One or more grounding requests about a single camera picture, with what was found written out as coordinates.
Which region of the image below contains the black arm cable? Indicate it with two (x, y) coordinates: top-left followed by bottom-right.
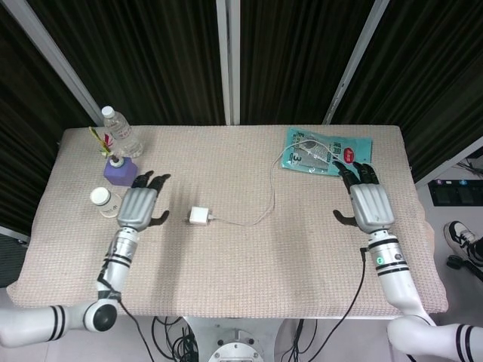
(98, 244), (148, 362)
(312, 244), (371, 362)

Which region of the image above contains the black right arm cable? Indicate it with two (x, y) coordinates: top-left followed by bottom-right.
(312, 244), (371, 362)

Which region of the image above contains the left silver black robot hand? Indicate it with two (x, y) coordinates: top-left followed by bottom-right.
(115, 169), (172, 232)

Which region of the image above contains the beige waffle table cloth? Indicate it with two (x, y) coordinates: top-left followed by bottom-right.
(5, 124), (450, 316)

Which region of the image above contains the round metal robot base flange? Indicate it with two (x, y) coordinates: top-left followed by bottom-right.
(207, 327), (265, 362)

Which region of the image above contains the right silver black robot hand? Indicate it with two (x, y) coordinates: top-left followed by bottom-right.
(331, 160), (396, 234)

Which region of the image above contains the white charger block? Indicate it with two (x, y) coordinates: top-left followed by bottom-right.
(185, 205), (213, 227)

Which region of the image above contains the teal cleaning cloth package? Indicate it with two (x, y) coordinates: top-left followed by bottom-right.
(278, 126), (374, 178)

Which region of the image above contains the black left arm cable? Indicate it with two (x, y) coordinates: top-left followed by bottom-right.
(98, 244), (148, 362)

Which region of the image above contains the clear plastic water bottle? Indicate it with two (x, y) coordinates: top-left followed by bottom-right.
(100, 106), (145, 158)

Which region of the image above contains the black pleated curtain panel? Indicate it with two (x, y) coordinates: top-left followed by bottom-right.
(28, 0), (227, 127)
(0, 0), (90, 235)
(239, 0), (377, 125)
(331, 0), (483, 186)

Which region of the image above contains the white USB cable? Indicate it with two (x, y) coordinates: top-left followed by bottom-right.
(209, 139), (335, 227)

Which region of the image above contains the flower sprig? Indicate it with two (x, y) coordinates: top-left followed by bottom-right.
(88, 126), (122, 161)

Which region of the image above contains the black chair base leg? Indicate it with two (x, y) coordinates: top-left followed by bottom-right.
(446, 254), (483, 284)

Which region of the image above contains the grey frame rail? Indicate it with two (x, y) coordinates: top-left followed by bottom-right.
(0, 225), (31, 248)

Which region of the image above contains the black floor cable bundle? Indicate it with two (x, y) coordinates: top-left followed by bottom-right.
(150, 315), (199, 362)
(285, 319), (318, 362)

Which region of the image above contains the black and white sneaker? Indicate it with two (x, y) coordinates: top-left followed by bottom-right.
(443, 220), (478, 257)

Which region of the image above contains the white aluminium frame post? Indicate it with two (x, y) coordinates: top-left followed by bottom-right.
(413, 135), (483, 189)
(6, 0), (105, 120)
(215, 0), (242, 126)
(321, 0), (394, 124)

